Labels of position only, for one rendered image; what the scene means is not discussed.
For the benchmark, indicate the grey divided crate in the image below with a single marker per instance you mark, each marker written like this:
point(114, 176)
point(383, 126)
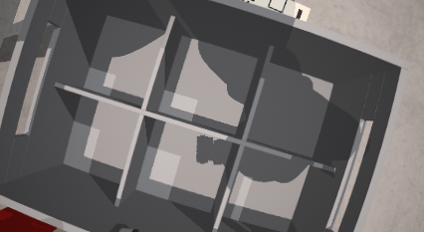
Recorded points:
point(80, 147)

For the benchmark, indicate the white paper pick list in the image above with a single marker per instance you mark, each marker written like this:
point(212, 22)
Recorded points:
point(287, 7)

